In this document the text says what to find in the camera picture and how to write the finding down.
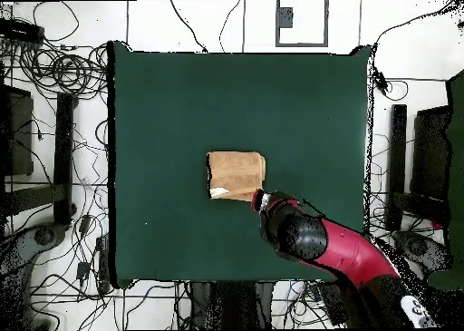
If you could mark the tan terry towel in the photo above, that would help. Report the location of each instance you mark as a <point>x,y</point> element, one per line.
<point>235,171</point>

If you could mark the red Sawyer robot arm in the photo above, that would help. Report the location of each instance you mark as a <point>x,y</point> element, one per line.
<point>348,251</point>

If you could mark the dark green table cloth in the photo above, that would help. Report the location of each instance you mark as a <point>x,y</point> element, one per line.
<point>181,109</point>

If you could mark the black stand foot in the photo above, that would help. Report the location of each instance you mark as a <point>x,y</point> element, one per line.
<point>397,164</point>
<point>64,157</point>

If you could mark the dark grey stand base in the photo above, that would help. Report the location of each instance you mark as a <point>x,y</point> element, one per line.
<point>417,245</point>
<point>43,235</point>

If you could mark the black power adapter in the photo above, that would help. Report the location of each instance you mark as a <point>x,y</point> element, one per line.
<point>82,271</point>
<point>85,224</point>

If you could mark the black box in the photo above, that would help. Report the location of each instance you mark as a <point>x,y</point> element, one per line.
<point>431,153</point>
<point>18,135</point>

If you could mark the green cloth covered table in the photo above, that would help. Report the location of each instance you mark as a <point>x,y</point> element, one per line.
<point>457,164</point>

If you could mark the black power strip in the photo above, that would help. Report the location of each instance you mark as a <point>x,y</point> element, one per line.
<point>21,30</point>

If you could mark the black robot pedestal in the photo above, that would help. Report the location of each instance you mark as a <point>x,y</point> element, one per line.
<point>232,305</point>

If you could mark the grey floor hatch frame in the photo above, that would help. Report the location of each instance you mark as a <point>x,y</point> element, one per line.
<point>284,17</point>

